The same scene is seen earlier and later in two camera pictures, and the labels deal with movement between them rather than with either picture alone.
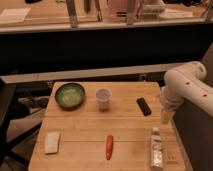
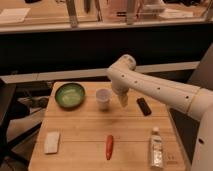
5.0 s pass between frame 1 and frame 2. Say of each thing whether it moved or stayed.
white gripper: moved
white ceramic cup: stayed
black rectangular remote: stayed
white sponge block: stayed
